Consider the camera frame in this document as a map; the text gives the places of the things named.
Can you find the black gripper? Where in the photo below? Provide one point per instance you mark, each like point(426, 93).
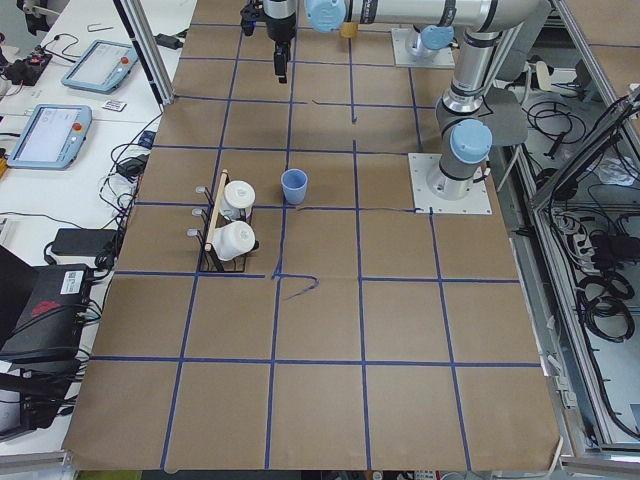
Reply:
point(279, 24)

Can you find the light blue plastic cup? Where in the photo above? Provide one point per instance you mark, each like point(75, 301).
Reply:
point(294, 184)

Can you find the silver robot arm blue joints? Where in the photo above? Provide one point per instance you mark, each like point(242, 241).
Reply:
point(466, 142)

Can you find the brown cylindrical holder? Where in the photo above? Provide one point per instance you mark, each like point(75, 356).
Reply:
point(348, 30)

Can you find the small black adapter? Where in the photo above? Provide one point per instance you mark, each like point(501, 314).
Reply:
point(169, 41)

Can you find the upper white ceramic mug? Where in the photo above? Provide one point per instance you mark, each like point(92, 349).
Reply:
point(238, 200)

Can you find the white ceramic mug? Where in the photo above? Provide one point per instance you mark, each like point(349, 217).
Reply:
point(233, 240)
point(238, 200)

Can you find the upper teach pendant tablet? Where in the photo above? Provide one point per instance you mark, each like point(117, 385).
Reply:
point(102, 67)

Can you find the teach pendant tablet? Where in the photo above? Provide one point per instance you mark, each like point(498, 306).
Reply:
point(102, 67)
point(52, 137)

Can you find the lower white ceramic mug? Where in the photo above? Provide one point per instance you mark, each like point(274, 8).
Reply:
point(233, 240)

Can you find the lower teach pendant tablet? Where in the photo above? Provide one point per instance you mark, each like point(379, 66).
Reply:
point(52, 137)

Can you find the black power adapter brick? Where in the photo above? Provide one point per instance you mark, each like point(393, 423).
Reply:
point(82, 242)

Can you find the black computer box red logo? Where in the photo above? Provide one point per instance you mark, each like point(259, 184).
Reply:
point(40, 308)

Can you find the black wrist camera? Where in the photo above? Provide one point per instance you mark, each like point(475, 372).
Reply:
point(251, 14)

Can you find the aluminium frame post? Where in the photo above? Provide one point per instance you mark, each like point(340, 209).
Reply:
point(135, 22)

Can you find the wooden rack handle rod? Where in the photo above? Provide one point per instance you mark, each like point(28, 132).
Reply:
point(219, 191)

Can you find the black wire cup rack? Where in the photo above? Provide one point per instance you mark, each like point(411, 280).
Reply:
point(208, 261)

